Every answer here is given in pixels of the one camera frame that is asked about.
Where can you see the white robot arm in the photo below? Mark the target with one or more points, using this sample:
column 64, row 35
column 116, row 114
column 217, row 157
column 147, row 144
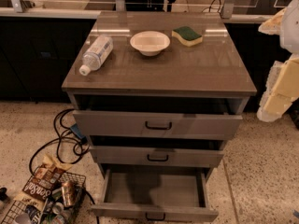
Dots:
column 282, row 84

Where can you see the grey drawer cabinet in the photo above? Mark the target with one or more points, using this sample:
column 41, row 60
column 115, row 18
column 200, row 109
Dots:
column 209, row 78

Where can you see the grey drawer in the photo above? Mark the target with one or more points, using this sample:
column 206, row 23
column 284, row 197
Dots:
column 157, row 125
column 157, row 156
column 155, row 193

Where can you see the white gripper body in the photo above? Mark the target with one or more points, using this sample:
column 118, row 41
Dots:
column 291, row 28

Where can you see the grey bottom drawer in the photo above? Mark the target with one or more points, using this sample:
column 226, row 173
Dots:
column 155, row 193

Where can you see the brown snack bag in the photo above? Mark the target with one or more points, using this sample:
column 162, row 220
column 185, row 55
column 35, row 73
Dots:
column 46, row 176

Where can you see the green yellow sponge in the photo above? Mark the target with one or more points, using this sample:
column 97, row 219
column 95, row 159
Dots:
column 187, row 36

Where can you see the black wire basket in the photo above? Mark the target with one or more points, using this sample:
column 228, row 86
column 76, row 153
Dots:
column 18, row 208

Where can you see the white bowl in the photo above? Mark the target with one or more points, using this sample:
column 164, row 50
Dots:
column 150, row 43

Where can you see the blue power plug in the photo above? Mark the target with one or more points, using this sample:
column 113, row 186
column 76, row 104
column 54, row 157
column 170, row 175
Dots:
column 76, row 132

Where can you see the grey top drawer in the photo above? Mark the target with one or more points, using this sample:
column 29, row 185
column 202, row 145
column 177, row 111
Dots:
column 157, row 125

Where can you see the grey middle drawer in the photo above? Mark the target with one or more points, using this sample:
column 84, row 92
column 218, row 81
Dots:
column 157, row 156

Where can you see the brown drink can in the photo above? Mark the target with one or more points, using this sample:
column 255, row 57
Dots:
column 68, row 193

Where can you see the clear plastic water bottle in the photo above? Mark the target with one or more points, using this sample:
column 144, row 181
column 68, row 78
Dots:
column 96, row 54

